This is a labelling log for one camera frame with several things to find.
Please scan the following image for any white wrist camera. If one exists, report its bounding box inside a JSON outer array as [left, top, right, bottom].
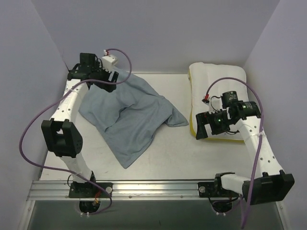
[[101, 50, 118, 72], [202, 94, 221, 114]]

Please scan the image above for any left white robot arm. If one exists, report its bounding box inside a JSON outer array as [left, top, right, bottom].
[[41, 52, 118, 197]]

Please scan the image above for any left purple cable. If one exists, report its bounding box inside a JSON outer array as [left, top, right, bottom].
[[19, 48, 133, 214]]

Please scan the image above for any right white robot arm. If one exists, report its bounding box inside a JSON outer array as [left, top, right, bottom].
[[196, 91, 295, 205]]

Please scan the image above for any white pillow yellow trim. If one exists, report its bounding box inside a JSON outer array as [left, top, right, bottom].
[[188, 62, 248, 136]]

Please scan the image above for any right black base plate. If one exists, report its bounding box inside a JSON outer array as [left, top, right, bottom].
[[197, 181, 239, 198]]

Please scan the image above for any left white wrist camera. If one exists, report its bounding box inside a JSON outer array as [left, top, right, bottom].
[[101, 50, 118, 72]]

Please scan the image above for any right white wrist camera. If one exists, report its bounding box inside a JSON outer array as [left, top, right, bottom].
[[202, 94, 221, 114]]

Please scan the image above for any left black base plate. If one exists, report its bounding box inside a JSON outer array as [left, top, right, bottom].
[[68, 182, 113, 198]]

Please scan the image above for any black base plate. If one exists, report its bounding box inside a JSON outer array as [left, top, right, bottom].
[[197, 181, 239, 198], [68, 182, 113, 198]]

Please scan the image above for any grey-blue pillowcase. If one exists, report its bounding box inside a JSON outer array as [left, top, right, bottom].
[[79, 68, 189, 169]]

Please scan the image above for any aluminium front rail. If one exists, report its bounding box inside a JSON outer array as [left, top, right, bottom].
[[27, 174, 249, 201]]

